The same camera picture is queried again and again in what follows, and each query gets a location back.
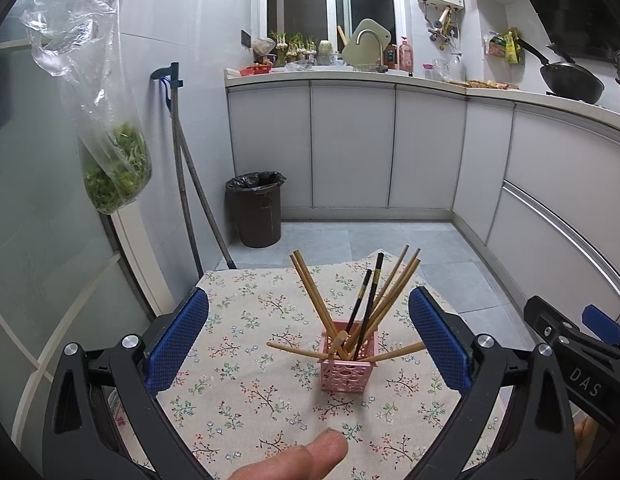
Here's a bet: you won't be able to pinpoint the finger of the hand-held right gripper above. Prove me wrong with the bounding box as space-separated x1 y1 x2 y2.
582 304 620 346
524 296 570 346

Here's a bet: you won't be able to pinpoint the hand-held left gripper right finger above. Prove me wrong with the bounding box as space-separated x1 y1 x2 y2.
407 286 578 480

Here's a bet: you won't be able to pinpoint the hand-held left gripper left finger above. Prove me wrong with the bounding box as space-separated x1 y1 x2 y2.
49 286 225 480

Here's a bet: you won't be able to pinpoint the pink perforated plastic basket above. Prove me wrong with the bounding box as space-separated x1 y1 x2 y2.
320 332 380 395

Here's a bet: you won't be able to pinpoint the bunch of wooden chopsticks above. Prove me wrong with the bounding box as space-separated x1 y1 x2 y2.
266 245 427 365

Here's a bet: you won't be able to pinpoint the person's right hand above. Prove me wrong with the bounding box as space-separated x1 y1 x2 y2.
574 416 601 453

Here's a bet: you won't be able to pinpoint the person's left hand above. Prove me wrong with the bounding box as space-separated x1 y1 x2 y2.
230 430 348 480

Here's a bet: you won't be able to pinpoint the floral tablecloth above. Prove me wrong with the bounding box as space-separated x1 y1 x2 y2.
105 249 515 480

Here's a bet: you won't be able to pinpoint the brown trash bin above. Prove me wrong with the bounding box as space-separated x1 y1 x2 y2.
225 171 287 249

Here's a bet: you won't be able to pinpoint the frosted glass door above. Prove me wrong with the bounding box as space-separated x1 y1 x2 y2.
0 0 161 466

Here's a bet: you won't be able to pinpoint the plastic bag of greens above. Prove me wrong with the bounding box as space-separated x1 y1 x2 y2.
20 0 154 216

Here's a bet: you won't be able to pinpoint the white kitchen cabinets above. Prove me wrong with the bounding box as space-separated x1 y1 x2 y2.
226 80 620 321

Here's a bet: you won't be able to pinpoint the black wok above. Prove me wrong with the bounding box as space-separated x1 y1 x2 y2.
516 37 606 106

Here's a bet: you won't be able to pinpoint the pale kitchen countertop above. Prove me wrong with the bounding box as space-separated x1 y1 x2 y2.
224 67 620 135

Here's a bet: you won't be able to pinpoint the clear glass jars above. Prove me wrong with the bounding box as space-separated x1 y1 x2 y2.
432 57 466 83

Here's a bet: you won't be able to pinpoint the hanging seasoning packets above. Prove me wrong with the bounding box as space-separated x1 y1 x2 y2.
486 27 526 66

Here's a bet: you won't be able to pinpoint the pink soap bottle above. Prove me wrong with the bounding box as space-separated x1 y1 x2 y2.
398 36 415 73

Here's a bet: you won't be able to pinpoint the water heater pipes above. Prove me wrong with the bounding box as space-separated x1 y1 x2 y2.
422 5 461 51

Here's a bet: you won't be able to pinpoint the metal sink faucet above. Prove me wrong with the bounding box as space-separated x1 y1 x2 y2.
354 29 386 69

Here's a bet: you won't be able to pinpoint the black range hood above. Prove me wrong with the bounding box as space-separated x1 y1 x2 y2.
500 0 620 64

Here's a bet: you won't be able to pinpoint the sprouting garlic bulbs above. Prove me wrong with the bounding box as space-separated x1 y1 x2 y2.
269 31 321 66

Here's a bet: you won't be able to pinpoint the green cutting board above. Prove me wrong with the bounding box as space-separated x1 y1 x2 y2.
341 18 393 67

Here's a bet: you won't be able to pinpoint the grey mop handle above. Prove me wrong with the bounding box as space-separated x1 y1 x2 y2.
171 87 203 279
177 110 239 272

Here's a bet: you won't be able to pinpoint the dark wall hook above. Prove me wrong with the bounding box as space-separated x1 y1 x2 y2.
151 62 183 107

